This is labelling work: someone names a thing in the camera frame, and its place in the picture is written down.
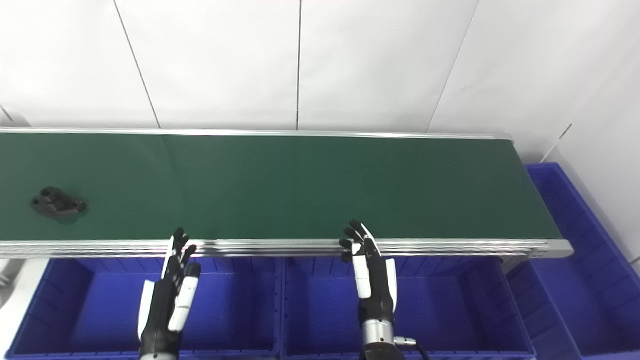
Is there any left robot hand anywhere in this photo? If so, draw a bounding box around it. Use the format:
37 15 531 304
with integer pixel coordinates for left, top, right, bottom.
137 227 202 356

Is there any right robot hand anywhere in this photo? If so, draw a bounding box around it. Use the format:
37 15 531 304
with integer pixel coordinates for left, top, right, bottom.
339 219 399 326

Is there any black flange part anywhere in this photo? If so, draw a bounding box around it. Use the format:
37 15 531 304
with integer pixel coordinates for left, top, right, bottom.
30 186 89 219

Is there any blue plastic bin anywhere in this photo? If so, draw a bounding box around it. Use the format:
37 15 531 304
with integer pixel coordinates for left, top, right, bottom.
506 162 640 360
280 256 537 360
5 257 284 360

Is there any green conveyor belt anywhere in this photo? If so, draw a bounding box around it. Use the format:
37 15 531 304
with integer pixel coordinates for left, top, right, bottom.
0 132 564 242
0 127 575 260

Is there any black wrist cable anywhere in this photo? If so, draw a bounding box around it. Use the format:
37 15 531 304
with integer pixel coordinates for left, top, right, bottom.
395 337 431 360

